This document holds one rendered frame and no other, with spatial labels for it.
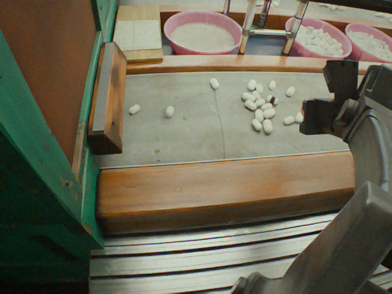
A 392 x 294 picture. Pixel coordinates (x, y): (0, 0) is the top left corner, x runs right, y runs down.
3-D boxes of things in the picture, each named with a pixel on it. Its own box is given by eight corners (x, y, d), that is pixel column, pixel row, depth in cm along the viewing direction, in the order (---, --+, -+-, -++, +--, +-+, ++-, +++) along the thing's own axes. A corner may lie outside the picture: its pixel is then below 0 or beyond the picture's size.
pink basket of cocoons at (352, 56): (401, 81, 98) (415, 64, 90) (354, 78, 94) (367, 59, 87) (371, 42, 113) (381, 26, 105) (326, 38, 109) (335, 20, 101)
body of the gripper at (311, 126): (301, 98, 48) (324, 104, 41) (345, 99, 49) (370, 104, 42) (298, 133, 50) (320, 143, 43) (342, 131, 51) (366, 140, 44)
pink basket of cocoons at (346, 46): (353, 69, 98) (364, 50, 90) (311, 84, 89) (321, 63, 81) (310, 31, 110) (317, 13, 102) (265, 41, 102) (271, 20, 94)
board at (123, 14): (163, 61, 75) (163, 58, 74) (110, 64, 73) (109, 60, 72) (159, 7, 94) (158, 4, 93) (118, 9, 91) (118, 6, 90)
